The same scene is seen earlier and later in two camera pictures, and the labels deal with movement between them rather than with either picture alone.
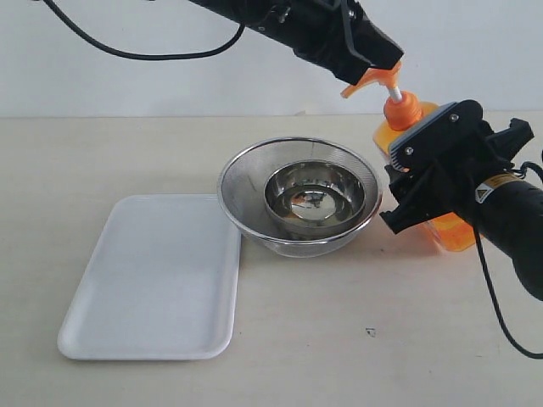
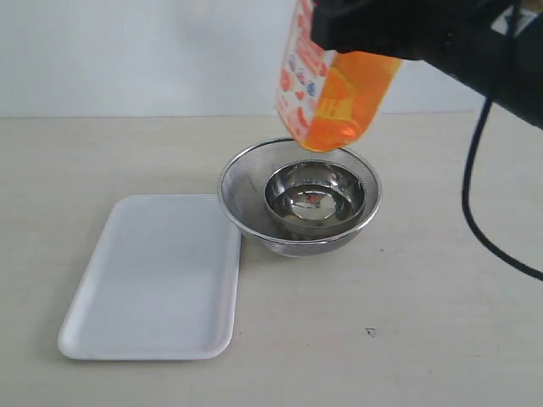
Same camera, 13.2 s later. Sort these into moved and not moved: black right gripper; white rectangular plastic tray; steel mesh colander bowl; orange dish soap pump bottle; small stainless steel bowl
Moved: orange dish soap pump bottle; black right gripper
Not moved: small stainless steel bowl; steel mesh colander bowl; white rectangular plastic tray
